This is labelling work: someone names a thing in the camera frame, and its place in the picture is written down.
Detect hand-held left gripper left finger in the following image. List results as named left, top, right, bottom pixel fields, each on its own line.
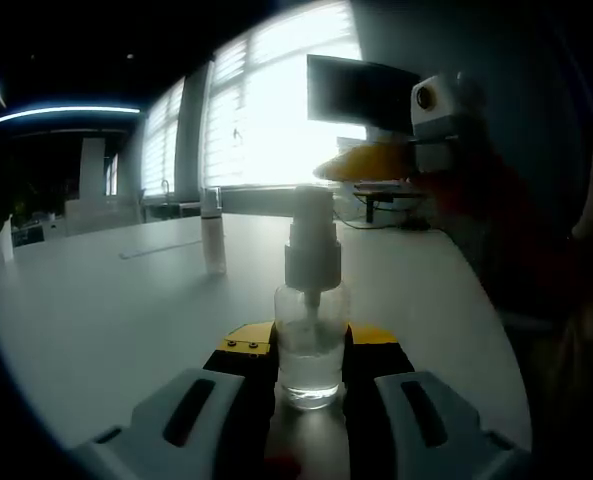
left=73, top=322, right=280, bottom=480

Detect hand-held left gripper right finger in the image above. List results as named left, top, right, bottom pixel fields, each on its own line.
left=343, top=323, right=532, bottom=480

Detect clear pump bottle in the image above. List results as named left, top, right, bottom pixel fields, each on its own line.
left=274, top=184, right=351, bottom=412

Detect wide clear bottle cover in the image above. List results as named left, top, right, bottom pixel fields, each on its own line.
left=201, top=187, right=223, bottom=218

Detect person's right hand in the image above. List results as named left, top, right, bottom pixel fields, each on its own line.
left=419, top=149, right=512, bottom=236

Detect person's left hand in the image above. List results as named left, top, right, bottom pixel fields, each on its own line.
left=264, top=452, right=303, bottom=480

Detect black desk stand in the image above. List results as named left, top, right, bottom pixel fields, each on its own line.
left=353, top=182, right=427, bottom=224

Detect white window blinds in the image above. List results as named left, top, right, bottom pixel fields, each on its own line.
left=140, top=0, right=367, bottom=191

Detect white low cabinet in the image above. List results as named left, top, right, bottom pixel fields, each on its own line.
left=63, top=194, right=145, bottom=236

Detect white square column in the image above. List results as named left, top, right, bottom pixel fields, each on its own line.
left=78, top=137, right=108, bottom=199

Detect straight ceiling light strip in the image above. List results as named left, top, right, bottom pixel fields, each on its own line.
left=0, top=104, right=142, bottom=129

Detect black wall monitor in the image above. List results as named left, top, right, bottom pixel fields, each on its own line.
left=305, top=53, right=422, bottom=139

